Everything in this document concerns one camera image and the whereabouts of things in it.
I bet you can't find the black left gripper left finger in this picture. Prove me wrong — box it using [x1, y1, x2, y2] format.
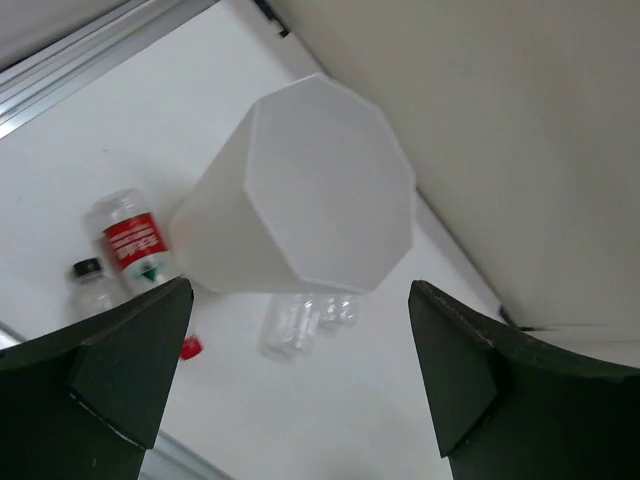
[1, 278, 194, 479]

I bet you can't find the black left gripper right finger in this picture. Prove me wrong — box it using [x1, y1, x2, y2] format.
[408, 280, 639, 479]

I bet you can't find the black cap clear bottle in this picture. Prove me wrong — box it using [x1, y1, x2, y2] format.
[71, 258, 123, 320]

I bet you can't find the red label plastic bottle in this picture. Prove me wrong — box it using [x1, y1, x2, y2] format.
[89, 189, 180, 296]

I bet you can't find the clear crushed plastic bottle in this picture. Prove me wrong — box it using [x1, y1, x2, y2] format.
[259, 293, 360, 363]

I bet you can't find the white translucent plastic bin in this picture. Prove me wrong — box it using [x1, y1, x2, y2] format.
[169, 73, 415, 294]

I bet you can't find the aluminium table rail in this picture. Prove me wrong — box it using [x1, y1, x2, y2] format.
[1, 1, 215, 137]

